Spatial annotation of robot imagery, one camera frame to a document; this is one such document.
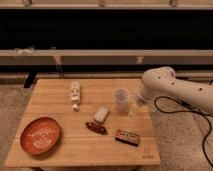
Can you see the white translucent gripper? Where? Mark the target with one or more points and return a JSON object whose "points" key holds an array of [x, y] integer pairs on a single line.
{"points": [[137, 106]]}

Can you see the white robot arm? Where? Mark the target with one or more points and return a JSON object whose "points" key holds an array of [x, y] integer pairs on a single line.
{"points": [[163, 80]]}

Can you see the brown rectangular box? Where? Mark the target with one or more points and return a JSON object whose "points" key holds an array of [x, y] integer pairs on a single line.
{"points": [[127, 137]]}

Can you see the wooden table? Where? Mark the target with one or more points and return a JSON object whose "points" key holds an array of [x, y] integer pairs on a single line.
{"points": [[79, 146]]}

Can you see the white squeeze bottle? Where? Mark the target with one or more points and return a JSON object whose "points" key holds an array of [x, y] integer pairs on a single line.
{"points": [[75, 95]]}

